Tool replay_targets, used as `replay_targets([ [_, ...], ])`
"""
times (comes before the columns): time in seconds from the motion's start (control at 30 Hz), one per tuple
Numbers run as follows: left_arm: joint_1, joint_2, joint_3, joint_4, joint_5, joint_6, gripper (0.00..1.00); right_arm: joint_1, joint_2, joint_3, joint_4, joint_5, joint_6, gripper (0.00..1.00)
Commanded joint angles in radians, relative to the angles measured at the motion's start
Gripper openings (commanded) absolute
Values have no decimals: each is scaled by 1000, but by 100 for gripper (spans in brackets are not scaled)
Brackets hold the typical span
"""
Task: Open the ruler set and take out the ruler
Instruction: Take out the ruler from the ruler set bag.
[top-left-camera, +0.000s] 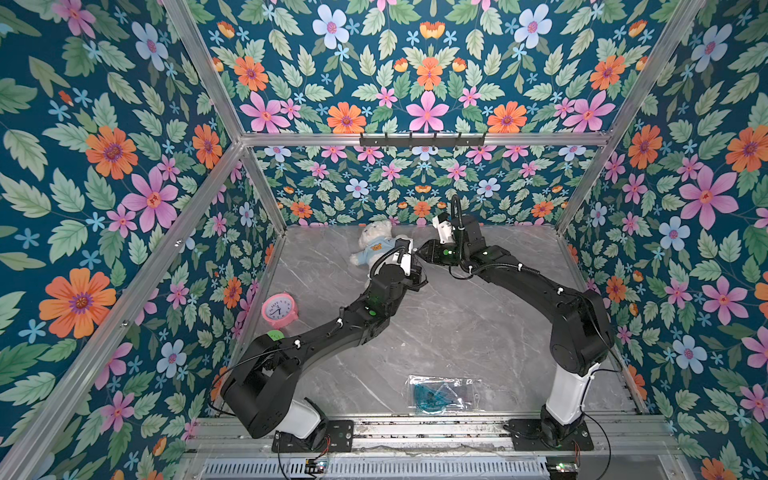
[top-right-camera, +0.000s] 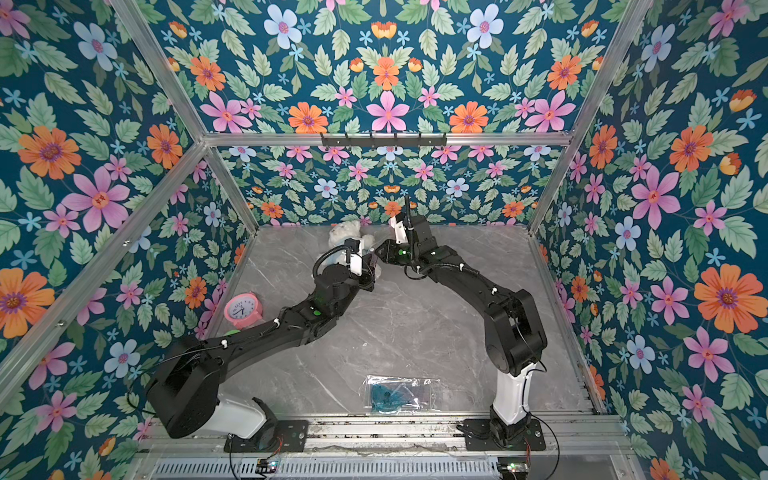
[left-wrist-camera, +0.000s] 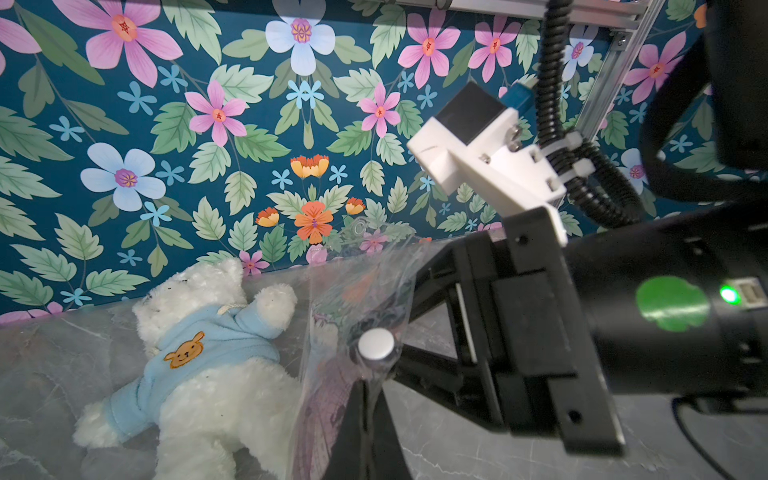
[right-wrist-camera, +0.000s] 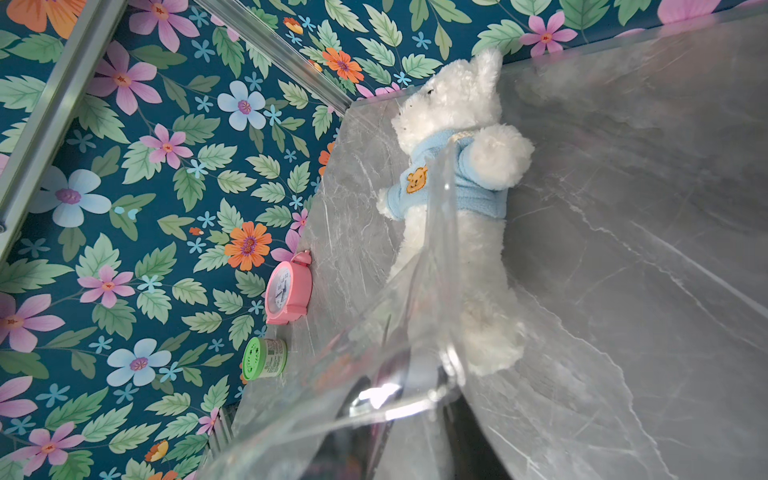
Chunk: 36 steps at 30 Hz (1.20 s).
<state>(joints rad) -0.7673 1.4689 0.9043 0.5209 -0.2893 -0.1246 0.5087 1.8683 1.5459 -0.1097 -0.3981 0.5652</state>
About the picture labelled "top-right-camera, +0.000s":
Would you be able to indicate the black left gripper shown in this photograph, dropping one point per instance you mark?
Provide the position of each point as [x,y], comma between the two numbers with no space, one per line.
[365,276]

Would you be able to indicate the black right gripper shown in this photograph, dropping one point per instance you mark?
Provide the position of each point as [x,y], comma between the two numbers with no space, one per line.
[392,248]

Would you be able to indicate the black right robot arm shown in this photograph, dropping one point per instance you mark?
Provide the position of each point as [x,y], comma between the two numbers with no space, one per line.
[513,331]

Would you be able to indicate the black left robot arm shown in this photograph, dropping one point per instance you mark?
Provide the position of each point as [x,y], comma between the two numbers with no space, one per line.
[184,389]

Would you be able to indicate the teal ruler set bag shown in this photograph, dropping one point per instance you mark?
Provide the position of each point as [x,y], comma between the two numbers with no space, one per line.
[387,395]

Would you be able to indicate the white teddy bear blue shirt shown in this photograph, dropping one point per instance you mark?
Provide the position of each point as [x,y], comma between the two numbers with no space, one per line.
[352,230]

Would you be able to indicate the pink alarm clock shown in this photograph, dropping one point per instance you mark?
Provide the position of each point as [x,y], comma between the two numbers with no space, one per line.
[244,310]

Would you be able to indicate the white vent grille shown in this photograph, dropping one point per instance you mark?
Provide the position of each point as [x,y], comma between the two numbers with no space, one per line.
[329,468]

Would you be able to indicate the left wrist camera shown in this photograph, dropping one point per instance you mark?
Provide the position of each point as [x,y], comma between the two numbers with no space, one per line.
[354,256]

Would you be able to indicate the black hook rail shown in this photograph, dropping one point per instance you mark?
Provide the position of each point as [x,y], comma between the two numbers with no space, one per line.
[371,140]

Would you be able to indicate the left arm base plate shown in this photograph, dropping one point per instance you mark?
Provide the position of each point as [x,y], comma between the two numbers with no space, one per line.
[276,436]

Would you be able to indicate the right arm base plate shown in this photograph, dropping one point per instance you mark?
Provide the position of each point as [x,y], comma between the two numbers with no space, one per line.
[494,435]

